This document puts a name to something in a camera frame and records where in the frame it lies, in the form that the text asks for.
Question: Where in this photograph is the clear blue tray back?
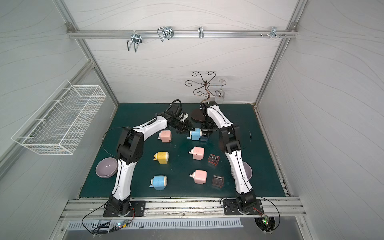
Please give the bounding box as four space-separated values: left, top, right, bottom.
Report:
200 134 209 142

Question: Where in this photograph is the blue sharpener back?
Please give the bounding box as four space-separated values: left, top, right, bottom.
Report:
187 128 202 141

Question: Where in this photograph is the blue sharpener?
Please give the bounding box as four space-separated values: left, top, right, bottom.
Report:
187 128 202 141
150 176 168 191

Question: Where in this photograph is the pink sharpener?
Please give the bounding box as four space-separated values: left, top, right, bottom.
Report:
158 130 172 143
189 147 205 161
189 170 207 185

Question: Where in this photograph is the yellow pencil sharpener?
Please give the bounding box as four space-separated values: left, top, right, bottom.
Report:
154 152 170 164

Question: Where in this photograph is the blue sharpener front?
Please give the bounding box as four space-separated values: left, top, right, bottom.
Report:
150 176 168 191

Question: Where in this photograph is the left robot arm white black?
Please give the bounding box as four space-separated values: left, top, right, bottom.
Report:
107 99 194 217

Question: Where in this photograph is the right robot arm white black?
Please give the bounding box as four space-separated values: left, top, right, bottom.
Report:
201 101 257 214

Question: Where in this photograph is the pink sharpener front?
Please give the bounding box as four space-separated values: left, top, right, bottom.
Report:
189 170 207 185

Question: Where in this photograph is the clear dark red tray front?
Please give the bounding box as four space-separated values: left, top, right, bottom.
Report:
212 175 225 189

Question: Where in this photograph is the clear wine glass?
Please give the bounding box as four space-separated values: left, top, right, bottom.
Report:
214 79 227 104

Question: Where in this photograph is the brown scroll metal stand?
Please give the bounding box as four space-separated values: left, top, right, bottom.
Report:
184 71 220 123

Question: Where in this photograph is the dark green table mat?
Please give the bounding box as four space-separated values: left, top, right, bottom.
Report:
94 103 285 198

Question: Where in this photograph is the purple bowl right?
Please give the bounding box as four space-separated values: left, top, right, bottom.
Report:
230 161 253 180

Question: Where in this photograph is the purple bowl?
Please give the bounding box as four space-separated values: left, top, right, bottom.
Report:
230 161 253 180
95 158 118 179

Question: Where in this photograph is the purple bowl left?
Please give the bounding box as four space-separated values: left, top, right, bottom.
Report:
95 158 118 179

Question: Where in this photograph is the metal hook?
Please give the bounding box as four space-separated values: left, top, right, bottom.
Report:
157 26 175 42
198 27 204 39
127 32 143 53
260 27 287 39

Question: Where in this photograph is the metal hook right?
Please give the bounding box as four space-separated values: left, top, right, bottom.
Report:
260 27 287 39

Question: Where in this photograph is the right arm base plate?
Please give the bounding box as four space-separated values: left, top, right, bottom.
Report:
220 198 264 216

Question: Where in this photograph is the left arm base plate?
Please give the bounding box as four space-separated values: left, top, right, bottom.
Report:
103 201 146 218

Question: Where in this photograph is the aluminium front rail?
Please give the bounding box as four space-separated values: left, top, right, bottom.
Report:
59 197 307 221

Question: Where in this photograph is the white wire basket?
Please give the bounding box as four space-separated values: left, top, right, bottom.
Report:
11 80 106 155

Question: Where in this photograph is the aluminium crossbar rail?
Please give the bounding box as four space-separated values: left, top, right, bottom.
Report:
67 29 299 40

